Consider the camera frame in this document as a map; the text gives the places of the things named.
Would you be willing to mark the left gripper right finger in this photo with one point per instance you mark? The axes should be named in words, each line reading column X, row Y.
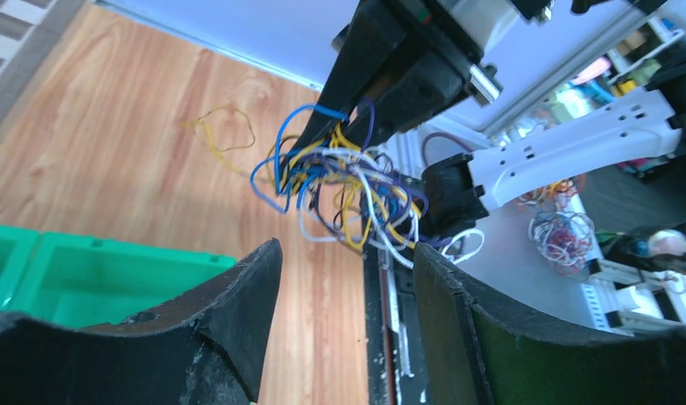
column 483, row 347

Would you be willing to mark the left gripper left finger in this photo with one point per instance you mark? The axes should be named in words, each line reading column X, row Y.
column 205, row 346

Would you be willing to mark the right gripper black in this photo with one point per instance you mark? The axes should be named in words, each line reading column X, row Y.
column 414, row 59

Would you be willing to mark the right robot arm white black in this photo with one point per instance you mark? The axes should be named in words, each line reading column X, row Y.
column 649, row 121

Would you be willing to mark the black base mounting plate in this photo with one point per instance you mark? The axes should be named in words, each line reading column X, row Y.
column 396, row 366

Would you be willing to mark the green six-compartment tray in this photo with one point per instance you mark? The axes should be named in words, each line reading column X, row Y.
column 80, row 281

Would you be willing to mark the storage shelf with boxes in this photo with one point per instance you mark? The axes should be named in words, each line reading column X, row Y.
column 629, row 64

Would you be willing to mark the wooden chessboard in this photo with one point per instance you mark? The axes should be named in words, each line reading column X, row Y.
column 32, row 33

